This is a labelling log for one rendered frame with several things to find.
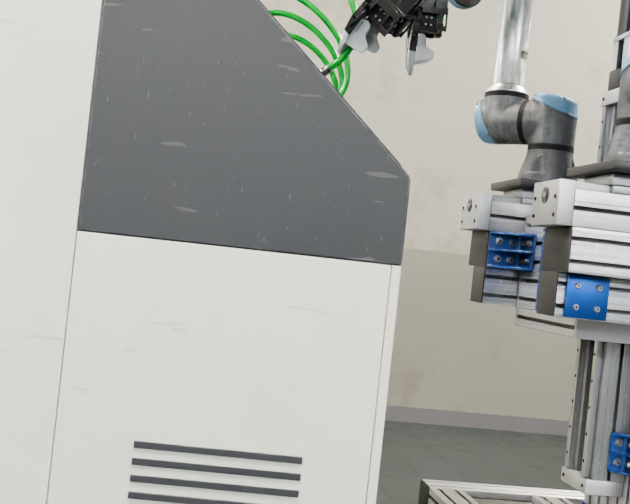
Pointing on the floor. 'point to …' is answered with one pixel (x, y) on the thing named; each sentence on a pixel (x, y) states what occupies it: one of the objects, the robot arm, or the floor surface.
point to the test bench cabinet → (221, 376)
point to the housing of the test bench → (28, 227)
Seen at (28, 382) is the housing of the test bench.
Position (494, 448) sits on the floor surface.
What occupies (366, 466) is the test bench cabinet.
